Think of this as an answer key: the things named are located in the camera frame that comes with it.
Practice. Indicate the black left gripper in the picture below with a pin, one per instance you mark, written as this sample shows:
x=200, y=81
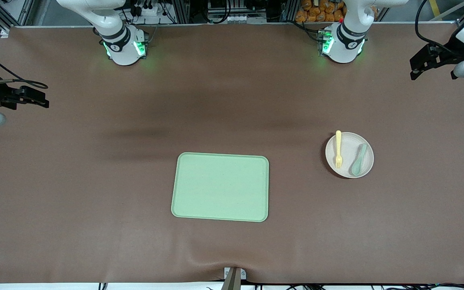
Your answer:
x=449, y=56

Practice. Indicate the yellow plastic fork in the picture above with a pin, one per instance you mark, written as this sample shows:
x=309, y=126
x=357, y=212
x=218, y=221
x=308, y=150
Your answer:
x=338, y=147

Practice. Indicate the beige round plate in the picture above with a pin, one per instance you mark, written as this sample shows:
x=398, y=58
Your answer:
x=346, y=169

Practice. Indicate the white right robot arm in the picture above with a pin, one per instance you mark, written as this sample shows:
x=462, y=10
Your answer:
x=123, y=48

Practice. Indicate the green plastic spoon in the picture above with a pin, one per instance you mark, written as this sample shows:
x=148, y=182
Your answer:
x=357, y=167

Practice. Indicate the brown table mat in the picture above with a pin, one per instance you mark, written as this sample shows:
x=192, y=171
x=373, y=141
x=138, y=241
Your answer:
x=95, y=201

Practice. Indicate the orange snack packets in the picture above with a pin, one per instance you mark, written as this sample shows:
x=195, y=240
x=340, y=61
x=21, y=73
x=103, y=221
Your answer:
x=308, y=12

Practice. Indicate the white power strip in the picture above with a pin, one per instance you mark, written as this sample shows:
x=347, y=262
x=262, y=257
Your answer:
x=147, y=11

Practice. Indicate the white connector strip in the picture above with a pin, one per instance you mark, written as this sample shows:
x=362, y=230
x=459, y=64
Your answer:
x=232, y=18

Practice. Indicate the light green rectangular tray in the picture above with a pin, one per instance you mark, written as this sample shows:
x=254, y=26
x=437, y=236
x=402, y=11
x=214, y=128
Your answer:
x=220, y=187

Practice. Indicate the aluminium frame profile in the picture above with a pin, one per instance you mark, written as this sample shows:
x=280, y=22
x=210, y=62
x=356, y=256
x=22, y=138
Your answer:
x=181, y=10
x=289, y=10

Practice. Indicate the metal bracket mount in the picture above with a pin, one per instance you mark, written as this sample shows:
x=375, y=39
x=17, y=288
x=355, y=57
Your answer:
x=234, y=276

